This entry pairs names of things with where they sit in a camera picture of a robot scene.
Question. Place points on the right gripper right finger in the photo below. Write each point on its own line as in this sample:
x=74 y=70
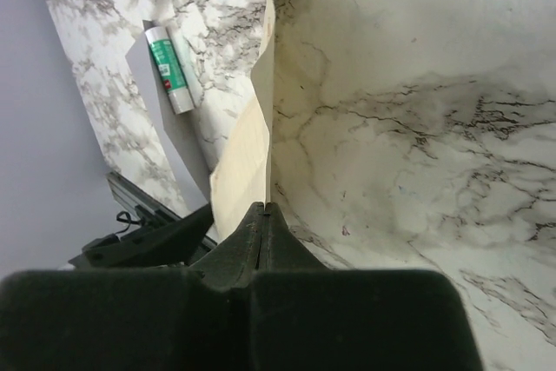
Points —
x=279 y=249

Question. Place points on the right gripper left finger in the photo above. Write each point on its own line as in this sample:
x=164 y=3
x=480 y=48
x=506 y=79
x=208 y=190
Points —
x=233 y=261

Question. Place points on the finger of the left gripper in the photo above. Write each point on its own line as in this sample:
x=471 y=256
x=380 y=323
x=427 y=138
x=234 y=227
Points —
x=137 y=248

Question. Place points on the beige letter paper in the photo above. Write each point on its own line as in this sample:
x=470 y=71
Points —
x=242 y=176

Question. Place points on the grey envelope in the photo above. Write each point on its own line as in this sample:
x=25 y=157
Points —
x=176 y=132

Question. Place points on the green white glue stick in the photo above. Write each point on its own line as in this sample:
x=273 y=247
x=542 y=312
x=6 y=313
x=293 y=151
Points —
x=169 y=69

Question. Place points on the aluminium frame rail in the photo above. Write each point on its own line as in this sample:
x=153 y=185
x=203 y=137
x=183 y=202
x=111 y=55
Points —
x=143 y=206

